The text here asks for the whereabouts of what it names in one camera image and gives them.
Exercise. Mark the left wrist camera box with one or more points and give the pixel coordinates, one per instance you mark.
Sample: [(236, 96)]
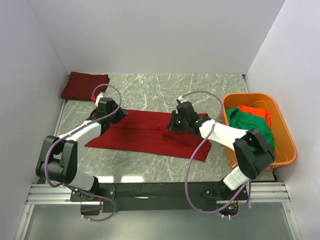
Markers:
[(98, 97)]

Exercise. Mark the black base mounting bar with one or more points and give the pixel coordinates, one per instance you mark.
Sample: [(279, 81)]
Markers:
[(152, 196)]

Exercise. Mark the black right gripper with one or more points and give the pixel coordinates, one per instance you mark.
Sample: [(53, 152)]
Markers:
[(172, 126)]

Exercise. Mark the red t shirt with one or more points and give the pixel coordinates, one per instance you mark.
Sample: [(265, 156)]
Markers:
[(146, 132)]

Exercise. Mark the green t shirt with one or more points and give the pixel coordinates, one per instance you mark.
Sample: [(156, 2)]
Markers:
[(246, 121)]

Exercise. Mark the orange plastic tub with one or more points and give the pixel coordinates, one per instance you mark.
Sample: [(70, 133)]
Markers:
[(285, 150)]

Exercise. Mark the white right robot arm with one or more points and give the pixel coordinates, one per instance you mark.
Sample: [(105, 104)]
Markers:
[(253, 153)]

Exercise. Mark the folded dark red shirt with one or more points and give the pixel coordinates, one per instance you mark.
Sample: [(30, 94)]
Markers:
[(80, 86)]

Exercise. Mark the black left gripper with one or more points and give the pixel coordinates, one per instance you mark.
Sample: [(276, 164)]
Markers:
[(121, 114)]

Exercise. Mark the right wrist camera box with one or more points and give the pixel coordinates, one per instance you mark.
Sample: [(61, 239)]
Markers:
[(182, 99)]

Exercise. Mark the aluminium frame rail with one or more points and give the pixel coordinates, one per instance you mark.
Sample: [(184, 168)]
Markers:
[(40, 194)]

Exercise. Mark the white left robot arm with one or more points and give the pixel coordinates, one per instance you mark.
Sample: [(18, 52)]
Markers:
[(58, 159)]

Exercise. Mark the orange t shirt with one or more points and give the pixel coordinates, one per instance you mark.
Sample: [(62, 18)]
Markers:
[(260, 112)]

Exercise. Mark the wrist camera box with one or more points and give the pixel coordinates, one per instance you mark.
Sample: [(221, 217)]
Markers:
[(182, 99), (98, 97)]

